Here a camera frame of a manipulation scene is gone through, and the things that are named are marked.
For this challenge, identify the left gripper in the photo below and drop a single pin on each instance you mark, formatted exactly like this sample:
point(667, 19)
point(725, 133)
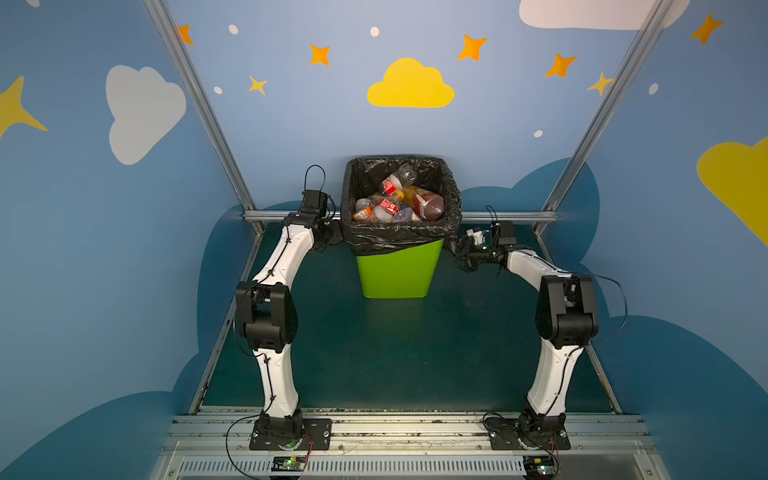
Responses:
point(335, 231)

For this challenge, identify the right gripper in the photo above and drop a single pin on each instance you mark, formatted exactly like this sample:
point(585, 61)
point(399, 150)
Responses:
point(466, 257)

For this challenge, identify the green trash bin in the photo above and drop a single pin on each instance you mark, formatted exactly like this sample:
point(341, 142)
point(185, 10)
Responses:
point(405, 274)

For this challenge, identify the clear bottle yellow cap red label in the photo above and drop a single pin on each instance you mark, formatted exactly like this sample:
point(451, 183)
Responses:
point(400, 179)

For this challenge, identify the dark red juice bottle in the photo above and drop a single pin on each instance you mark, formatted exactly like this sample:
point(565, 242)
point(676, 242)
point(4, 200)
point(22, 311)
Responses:
point(427, 205)

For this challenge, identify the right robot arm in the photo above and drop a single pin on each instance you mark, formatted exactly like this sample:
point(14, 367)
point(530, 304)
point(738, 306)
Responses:
point(566, 321)

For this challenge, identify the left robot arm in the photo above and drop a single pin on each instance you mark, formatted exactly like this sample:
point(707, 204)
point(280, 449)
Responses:
point(266, 318)

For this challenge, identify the black bin liner bag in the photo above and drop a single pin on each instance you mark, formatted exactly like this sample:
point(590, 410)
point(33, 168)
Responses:
point(363, 176)

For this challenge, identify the aluminium frame back bar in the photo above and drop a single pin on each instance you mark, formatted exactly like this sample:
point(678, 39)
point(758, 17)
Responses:
point(467, 216)

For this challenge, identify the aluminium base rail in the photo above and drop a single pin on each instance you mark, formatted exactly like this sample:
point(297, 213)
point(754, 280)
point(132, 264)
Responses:
point(220, 443)

